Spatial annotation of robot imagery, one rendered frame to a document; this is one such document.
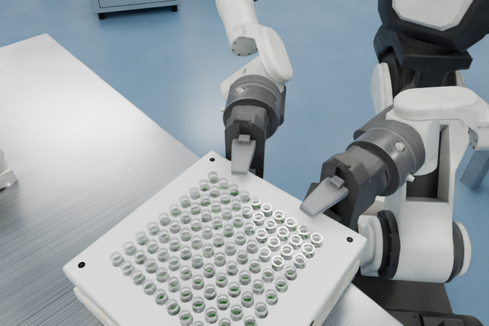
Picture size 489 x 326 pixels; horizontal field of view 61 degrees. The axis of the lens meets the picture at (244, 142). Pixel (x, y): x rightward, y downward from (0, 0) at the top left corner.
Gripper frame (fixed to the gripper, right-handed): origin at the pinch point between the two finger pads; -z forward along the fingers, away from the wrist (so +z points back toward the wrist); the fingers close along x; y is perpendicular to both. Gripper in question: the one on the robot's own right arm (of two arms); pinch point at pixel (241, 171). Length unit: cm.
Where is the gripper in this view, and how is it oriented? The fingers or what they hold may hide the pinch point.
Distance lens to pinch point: 56.6
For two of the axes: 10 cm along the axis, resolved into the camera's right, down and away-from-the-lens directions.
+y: -9.9, -0.8, 0.9
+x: 0.0, 7.5, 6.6
